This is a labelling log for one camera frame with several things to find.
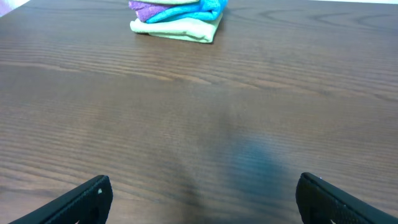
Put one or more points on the folded green bottom cloth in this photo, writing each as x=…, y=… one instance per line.
x=187, y=29

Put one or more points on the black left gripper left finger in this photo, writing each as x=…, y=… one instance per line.
x=89, y=203

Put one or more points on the folded purple stacked cloth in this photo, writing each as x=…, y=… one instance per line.
x=145, y=11

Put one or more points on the folded blue cloth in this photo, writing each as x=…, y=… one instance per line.
x=204, y=10

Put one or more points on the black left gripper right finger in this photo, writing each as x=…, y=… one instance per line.
x=322, y=203

